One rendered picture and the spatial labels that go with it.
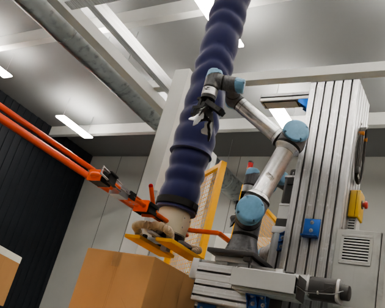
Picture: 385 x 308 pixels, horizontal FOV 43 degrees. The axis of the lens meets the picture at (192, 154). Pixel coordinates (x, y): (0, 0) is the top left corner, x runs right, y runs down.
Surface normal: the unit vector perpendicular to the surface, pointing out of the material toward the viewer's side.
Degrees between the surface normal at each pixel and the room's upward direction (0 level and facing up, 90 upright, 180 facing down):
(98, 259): 90
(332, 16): 180
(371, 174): 90
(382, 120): 90
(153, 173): 90
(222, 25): 76
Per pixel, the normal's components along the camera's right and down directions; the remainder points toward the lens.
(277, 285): -0.47, -0.45
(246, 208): -0.13, -0.30
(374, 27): -0.24, 0.89
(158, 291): 0.84, 0.00
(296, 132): 0.01, -0.51
